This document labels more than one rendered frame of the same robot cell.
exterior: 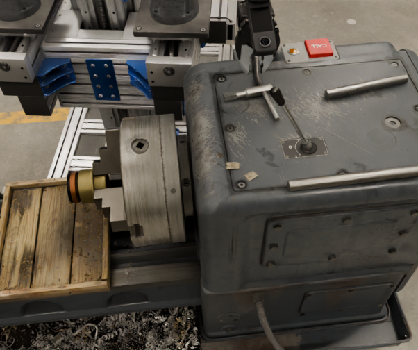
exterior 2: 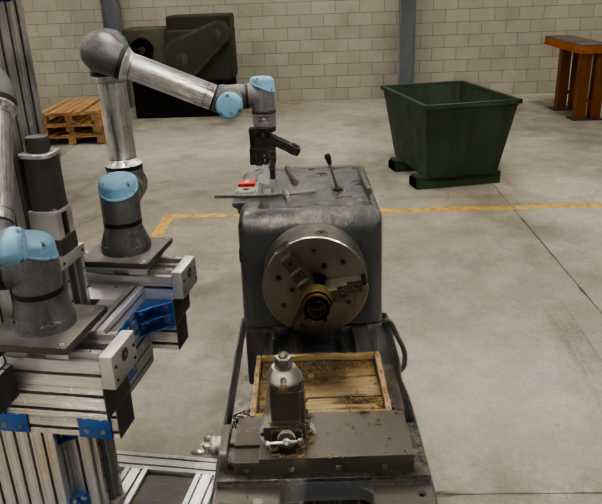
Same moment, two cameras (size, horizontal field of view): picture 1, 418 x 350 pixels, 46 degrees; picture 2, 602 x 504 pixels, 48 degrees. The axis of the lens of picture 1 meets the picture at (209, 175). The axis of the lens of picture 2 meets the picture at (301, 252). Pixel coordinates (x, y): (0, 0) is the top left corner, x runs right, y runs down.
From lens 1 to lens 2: 2.08 m
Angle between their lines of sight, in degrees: 69
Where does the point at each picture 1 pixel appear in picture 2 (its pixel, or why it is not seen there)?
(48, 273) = (363, 387)
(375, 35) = not seen: outside the picture
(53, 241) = (328, 387)
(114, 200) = (339, 282)
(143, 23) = (137, 259)
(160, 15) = (141, 245)
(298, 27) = not seen: outside the picture
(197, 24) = (156, 240)
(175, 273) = (363, 335)
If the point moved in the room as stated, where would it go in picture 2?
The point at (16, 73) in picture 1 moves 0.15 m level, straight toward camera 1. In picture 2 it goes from (130, 356) to (189, 343)
